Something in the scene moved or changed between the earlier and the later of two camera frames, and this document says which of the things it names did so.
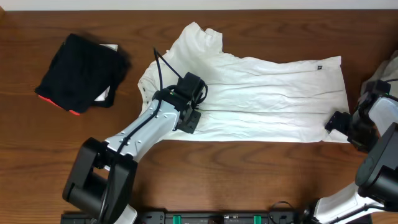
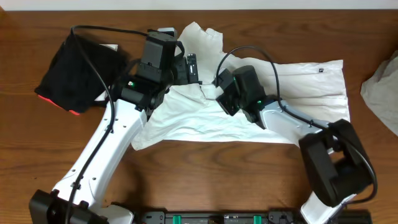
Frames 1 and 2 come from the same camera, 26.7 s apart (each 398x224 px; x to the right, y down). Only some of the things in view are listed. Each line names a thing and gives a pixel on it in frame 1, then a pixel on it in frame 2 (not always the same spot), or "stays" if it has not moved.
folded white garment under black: (102, 96) stays
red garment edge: (49, 100) stays
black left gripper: (191, 121) to (191, 69)
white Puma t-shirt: (289, 100) stays
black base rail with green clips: (162, 217) stays
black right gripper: (366, 142) to (225, 103)
